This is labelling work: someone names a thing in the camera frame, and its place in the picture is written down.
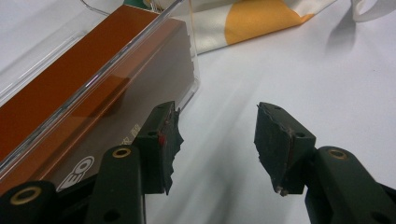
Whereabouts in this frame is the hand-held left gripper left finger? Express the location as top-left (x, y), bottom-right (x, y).
top-left (132, 101), bottom-right (185, 196)

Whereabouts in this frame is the brown box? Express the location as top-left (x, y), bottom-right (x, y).
top-left (0, 4), bottom-right (196, 194)

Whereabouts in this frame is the clear plastic tray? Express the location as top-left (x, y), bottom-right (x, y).
top-left (0, 0), bottom-right (201, 188)

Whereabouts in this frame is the white canvas tote bag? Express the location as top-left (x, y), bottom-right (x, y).
top-left (124, 0), bottom-right (396, 55)

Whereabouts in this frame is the white board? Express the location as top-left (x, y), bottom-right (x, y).
top-left (0, 0), bottom-right (396, 224)

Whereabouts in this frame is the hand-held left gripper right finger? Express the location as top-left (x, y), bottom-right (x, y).
top-left (253, 102), bottom-right (318, 198)

